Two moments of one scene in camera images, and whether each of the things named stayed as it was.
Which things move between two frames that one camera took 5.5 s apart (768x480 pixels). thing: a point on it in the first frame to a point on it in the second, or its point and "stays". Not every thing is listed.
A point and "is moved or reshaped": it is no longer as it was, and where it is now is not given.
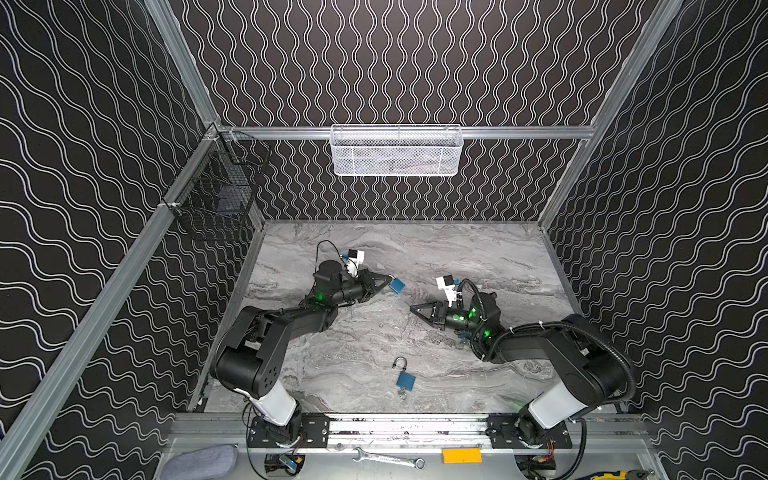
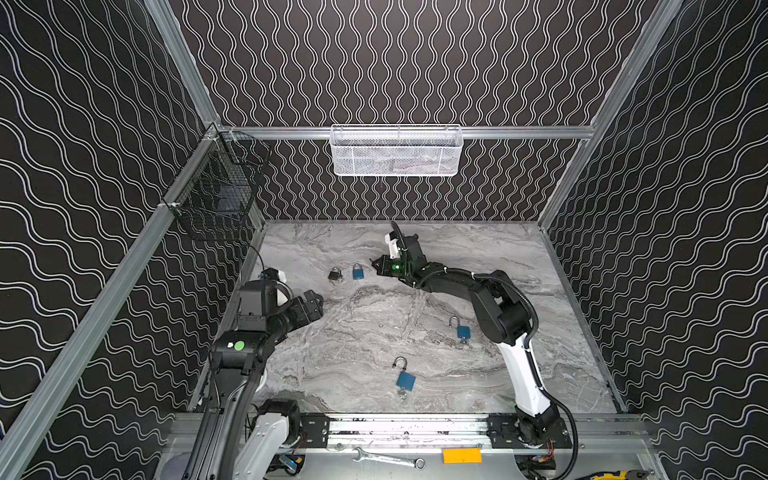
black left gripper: (362, 285) to (309, 306)
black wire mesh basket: (219, 203) stays
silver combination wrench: (418, 463) stays
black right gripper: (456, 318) to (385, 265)
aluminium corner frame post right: (658, 22) stays
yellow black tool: (618, 475) stays
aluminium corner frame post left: (190, 71) stays
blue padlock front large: (405, 380) stays
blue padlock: (397, 285) is moved or reshaped
